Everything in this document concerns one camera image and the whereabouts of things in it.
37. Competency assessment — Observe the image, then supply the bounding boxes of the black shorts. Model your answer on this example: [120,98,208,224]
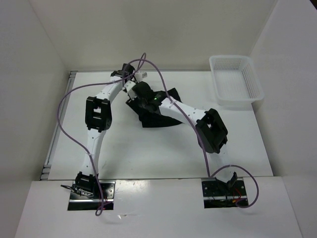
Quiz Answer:
[126,83,182,128]

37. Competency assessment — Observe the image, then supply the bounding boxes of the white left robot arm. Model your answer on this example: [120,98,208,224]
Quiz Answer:
[74,64,135,198]

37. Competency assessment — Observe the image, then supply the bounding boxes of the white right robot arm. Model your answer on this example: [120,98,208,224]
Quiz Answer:
[128,82,237,195]

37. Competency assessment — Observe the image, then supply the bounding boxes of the white plastic mesh basket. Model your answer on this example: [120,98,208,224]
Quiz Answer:
[209,55,264,107]

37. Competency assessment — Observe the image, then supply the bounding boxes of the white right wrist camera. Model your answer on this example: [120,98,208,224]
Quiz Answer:
[122,80,137,100]

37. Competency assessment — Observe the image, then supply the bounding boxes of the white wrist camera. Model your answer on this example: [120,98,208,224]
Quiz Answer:
[134,71,147,83]
[122,80,137,100]

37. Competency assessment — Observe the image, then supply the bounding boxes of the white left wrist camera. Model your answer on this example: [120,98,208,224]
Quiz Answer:
[134,71,147,83]

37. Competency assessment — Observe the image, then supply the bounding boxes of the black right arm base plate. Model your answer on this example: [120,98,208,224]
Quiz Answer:
[202,179,249,209]

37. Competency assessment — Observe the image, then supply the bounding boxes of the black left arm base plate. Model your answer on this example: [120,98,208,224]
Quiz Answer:
[61,181,115,211]

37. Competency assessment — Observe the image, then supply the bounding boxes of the aluminium table edge rail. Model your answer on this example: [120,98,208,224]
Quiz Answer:
[39,70,78,180]

